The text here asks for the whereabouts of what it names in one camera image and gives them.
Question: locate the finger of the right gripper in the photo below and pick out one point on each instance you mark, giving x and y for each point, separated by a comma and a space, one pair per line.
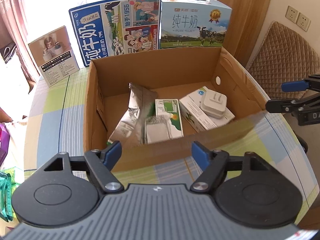
309, 83
283, 105

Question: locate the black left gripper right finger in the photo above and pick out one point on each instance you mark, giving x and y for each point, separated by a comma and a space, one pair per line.
246, 189

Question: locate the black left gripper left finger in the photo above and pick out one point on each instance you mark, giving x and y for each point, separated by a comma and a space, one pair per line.
67, 188

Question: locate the white power adapter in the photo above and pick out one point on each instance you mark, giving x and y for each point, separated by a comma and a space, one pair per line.
214, 104

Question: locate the silver foil pouch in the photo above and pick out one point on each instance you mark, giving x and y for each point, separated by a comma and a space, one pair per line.
130, 129

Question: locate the green white small carton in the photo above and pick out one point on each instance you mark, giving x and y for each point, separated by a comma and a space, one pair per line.
171, 110

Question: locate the white barcode carton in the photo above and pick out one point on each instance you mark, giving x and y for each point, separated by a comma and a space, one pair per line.
200, 121

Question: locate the brown quilted chair cushion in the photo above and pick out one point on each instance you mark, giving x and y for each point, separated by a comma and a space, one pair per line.
283, 56

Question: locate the plaid tablecloth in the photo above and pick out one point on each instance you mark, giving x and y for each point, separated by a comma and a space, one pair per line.
55, 124

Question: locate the brown cardboard box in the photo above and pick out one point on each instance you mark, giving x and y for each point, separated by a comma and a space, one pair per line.
171, 73

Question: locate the pure milk cow carton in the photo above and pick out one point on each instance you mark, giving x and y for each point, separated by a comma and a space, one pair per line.
194, 23

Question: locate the white appliance product box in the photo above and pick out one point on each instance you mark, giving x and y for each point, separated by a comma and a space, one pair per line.
54, 56

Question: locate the pink curtain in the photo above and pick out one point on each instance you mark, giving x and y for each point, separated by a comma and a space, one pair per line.
13, 15

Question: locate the blue cartoon milk carton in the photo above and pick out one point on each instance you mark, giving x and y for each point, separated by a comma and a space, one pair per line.
116, 27

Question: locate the white wall sockets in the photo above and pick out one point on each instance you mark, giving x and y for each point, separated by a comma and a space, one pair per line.
298, 18

